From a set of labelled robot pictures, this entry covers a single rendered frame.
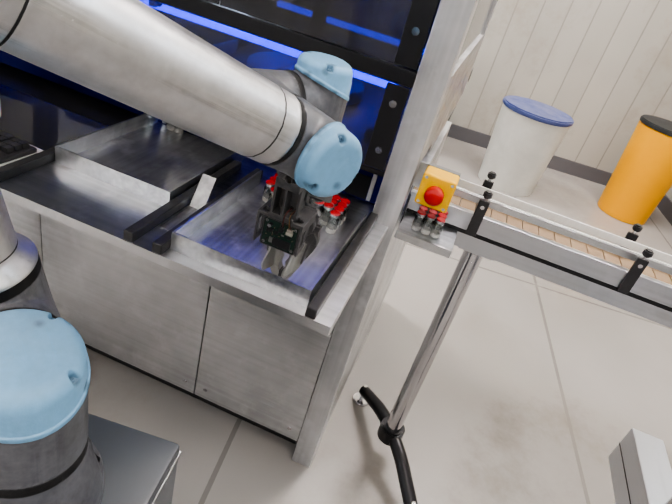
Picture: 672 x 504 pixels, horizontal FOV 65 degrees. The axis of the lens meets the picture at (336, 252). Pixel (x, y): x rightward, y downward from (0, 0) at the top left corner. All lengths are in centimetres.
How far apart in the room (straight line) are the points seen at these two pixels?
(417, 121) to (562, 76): 399
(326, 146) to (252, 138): 7
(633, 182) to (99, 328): 385
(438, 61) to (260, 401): 107
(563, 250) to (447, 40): 54
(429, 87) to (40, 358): 81
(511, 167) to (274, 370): 298
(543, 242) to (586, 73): 386
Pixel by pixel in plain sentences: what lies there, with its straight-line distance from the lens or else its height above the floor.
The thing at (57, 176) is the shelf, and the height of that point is 88.
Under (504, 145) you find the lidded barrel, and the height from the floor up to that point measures 33.
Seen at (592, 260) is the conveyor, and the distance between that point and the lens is 132.
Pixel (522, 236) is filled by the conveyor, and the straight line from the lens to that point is 128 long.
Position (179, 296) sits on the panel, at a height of 44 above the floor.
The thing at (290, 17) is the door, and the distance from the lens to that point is 116.
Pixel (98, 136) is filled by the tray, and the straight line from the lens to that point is 129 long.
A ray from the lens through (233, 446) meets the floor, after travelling 178.
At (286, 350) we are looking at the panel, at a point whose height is 41.
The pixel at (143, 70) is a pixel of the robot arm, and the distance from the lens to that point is 43.
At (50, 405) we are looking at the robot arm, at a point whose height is 100.
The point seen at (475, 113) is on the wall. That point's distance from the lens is 504.
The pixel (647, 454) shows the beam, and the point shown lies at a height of 55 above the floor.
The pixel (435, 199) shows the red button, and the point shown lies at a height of 100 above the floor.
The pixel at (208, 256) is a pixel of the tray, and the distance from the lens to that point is 92.
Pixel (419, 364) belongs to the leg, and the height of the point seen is 43.
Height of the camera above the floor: 142
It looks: 31 degrees down
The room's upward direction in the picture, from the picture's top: 17 degrees clockwise
